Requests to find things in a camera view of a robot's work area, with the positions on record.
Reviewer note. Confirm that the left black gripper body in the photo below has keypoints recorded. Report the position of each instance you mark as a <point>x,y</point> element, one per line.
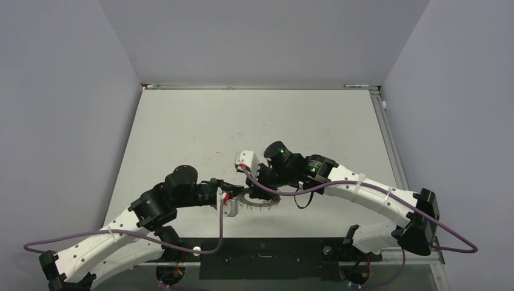
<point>207,191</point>

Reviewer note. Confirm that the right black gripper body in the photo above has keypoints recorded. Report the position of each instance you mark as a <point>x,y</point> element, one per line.
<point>271,177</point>

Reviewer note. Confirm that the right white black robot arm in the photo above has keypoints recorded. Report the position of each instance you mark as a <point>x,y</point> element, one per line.
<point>411,217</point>

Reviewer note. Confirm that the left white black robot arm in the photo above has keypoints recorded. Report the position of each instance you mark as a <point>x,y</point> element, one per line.
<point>140,233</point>

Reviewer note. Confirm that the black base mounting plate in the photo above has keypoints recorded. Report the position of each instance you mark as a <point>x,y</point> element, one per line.
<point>273,258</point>

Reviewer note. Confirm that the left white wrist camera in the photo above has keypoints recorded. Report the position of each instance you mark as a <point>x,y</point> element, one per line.
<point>228,203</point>

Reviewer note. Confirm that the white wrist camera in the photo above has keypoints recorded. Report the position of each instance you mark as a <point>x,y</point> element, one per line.
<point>228,203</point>
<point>247,160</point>

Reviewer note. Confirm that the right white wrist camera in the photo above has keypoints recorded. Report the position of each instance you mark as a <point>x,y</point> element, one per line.
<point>247,160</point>

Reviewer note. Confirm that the marker pen at wall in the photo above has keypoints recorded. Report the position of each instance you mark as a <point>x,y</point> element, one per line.
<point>356,86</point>

